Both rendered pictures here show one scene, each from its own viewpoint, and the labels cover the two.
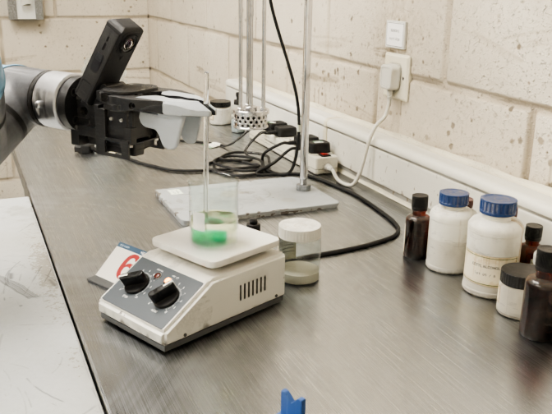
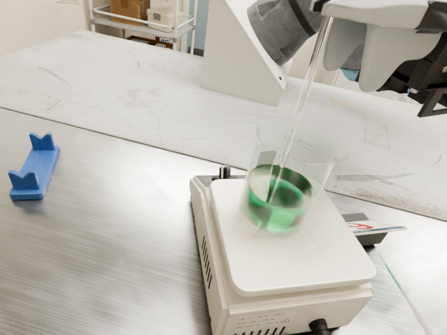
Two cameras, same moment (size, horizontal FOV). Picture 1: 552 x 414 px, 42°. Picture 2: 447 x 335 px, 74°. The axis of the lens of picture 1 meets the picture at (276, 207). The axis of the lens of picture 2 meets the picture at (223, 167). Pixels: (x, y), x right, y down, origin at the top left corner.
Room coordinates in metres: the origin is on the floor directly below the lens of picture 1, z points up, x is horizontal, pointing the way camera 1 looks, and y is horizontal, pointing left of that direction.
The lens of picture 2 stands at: (0.90, -0.12, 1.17)
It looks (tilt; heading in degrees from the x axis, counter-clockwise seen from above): 37 degrees down; 119
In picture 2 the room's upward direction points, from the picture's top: 11 degrees clockwise
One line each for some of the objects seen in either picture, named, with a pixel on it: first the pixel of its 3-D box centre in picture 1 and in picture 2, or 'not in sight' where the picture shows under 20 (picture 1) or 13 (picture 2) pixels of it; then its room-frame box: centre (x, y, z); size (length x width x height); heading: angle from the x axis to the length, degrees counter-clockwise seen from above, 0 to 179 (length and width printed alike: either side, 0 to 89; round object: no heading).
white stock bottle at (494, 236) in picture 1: (494, 244); not in sight; (0.91, -0.29, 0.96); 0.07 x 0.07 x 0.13
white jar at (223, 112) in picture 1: (220, 112); not in sight; (2.05, 0.16, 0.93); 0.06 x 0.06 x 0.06
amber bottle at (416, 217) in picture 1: (418, 225); not in sight; (1.04, -0.21, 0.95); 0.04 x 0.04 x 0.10
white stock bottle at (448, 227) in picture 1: (451, 230); not in sight; (0.99, -0.25, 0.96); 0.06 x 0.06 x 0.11
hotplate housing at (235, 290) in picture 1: (200, 278); (263, 233); (0.84, 0.09, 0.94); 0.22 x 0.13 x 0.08; 137
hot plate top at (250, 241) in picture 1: (215, 241); (284, 224); (0.86, 0.08, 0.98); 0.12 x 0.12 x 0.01; 47
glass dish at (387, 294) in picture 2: not in sight; (378, 278); (0.96, 0.15, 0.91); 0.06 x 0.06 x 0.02
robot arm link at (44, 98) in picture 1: (64, 101); not in sight; (0.95, 0.28, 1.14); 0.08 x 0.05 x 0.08; 150
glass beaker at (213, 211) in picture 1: (213, 212); (285, 181); (0.85, 0.08, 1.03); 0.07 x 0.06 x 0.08; 9
